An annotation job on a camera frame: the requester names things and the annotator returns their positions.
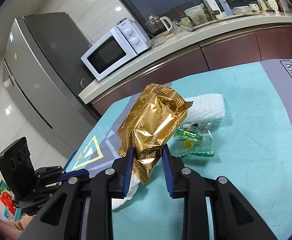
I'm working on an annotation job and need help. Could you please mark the colourful snack bags pile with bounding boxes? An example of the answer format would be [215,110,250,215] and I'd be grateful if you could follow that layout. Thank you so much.
[0,180,21,222]

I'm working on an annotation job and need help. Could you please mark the gold foil snack wrapper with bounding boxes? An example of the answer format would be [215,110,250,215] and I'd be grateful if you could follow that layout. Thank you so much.
[117,83,193,184]

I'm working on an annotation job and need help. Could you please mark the silver refrigerator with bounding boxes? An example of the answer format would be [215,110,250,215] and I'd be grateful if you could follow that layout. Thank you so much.
[3,12,101,157]

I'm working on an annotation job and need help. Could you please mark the white soap bottle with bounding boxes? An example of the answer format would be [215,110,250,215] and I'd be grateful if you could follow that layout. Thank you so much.
[205,0,222,19]

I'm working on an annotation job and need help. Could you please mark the clear plastic food container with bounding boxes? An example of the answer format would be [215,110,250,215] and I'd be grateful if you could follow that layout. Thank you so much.
[185,3,208,25]

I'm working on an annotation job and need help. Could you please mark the glass kettle white handle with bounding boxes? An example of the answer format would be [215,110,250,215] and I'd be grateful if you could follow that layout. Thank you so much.
[145,15,173,37]

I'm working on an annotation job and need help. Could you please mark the white microwave oven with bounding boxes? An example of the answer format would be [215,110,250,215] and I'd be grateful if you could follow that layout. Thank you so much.
[81,18,150,81]

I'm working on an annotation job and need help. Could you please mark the pink sweater left forearm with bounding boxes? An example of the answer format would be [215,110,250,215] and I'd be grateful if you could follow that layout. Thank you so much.
[0,215,35,240]

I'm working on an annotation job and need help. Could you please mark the maroon lower cabinets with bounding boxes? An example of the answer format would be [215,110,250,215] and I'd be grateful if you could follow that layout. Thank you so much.
[92,24,292,114]

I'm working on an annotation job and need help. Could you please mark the white foam fruit net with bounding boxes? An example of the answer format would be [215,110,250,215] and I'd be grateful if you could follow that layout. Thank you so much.
[112,94,225,210]

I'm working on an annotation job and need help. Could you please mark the white kitchen countertop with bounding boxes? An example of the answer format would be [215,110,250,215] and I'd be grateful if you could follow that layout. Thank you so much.
[79,13,292,104]

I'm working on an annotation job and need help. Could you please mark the green clear plastic wrapper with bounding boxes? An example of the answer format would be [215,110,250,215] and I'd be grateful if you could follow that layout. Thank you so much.
[170,123,214,158]

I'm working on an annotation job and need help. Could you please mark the blue white bottle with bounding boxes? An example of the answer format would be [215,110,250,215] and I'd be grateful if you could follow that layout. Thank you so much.
[218,0,233,16]

